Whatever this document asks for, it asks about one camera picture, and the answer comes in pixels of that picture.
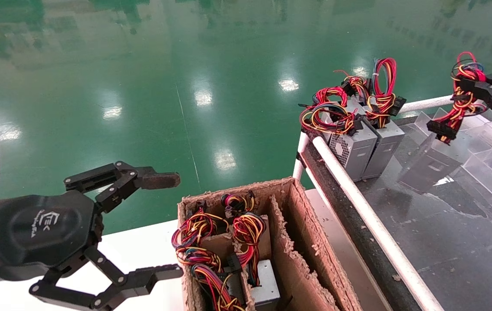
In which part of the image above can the mesh-sided power supply with wires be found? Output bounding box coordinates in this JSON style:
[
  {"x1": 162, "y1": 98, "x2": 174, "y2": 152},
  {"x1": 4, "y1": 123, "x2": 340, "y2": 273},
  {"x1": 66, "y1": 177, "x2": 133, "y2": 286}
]
[{"x1": 298, "y1": 86, "x2": 378, "y2": 182}]

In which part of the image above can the clear acrylic divider tray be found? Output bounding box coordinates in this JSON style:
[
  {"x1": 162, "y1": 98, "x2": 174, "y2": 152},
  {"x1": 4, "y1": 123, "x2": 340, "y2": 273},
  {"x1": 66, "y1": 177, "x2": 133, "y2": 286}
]
[{"x1": 415, "y1": 108, "x2": 492, "y2": 216}]

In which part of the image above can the long cardboard divider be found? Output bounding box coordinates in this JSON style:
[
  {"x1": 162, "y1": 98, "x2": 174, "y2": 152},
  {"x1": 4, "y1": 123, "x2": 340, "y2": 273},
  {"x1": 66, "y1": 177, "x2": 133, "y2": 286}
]
[{"x1": 268, "y1": 194, "x2": 329, "y2": 311}]

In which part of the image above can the long white pipe rail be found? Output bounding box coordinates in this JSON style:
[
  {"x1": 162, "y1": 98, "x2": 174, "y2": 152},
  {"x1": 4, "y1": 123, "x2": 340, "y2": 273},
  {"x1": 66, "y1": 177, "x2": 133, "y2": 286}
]
[{"x1": 311, "y1": 136, "x2": 445, "y2": 311}]

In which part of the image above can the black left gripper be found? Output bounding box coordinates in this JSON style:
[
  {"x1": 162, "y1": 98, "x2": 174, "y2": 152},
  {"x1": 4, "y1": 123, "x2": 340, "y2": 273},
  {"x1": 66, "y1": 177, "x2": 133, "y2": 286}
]
[{"x1": 0, "y1": 191, "x2": 184, "y2": 311}]

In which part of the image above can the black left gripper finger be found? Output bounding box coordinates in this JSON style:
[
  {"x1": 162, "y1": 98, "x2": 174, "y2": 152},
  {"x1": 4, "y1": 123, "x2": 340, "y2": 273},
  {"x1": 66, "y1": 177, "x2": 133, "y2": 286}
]
[{"x1": 64, "y1": 161, "x2": 181, "y2": 214}]

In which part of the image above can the short white pipe post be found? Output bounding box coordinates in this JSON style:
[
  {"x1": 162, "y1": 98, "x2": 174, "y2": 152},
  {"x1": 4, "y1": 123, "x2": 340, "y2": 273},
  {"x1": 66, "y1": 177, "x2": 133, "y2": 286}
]
[{"x1": 293, "y1": 132, "x2": 310, "y2": 181}]

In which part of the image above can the short cardboard divider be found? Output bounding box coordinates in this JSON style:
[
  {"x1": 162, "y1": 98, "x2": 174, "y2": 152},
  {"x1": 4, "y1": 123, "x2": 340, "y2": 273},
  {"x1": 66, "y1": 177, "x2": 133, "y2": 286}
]
[{"x1": 201, "y1": 216, "x2": 272, "y2": 260}]

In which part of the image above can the brown cardboard box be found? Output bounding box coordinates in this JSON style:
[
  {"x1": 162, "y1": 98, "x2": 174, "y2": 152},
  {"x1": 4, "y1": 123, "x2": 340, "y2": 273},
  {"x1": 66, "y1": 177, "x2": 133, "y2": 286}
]
[{"x1": 177, "y1": 176, "x2": 363, "y2": 311}]

